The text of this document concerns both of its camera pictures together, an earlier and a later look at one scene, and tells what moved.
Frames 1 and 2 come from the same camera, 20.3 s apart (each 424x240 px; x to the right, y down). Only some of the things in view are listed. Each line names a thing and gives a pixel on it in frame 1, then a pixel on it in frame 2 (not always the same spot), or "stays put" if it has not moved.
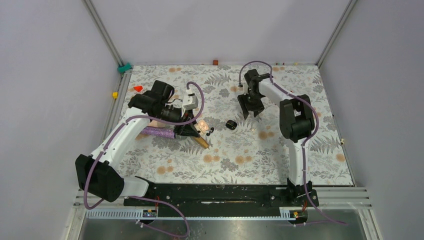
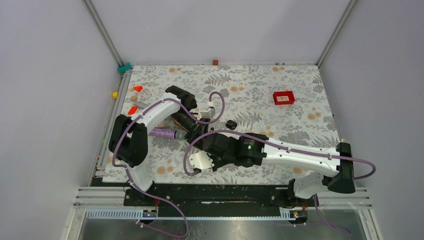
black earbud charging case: (231, 124) stays put
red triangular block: (138, 88) stays put
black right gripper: (242, 100) to (217, 164)
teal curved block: (122, 69) stays put
